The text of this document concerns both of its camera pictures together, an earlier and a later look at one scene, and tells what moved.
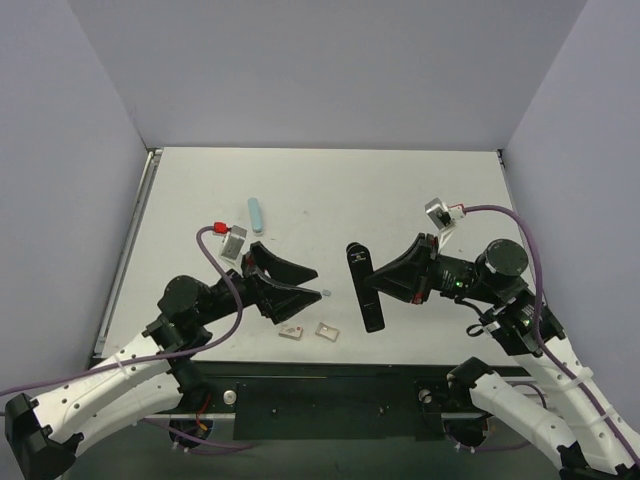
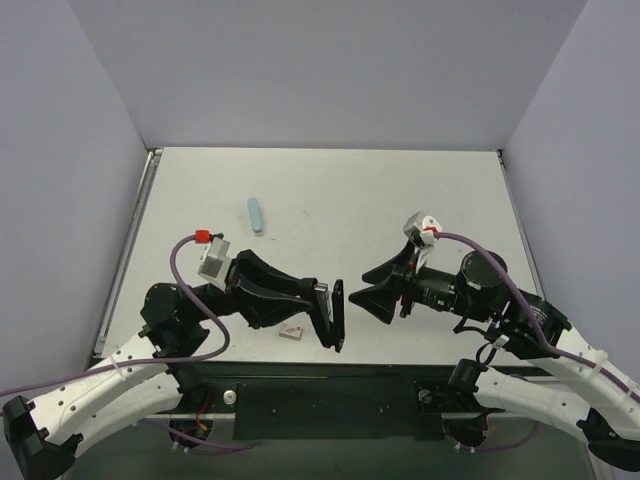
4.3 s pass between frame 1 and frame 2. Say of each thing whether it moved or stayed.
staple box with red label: stayed
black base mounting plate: stayed
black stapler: moved
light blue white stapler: stayed
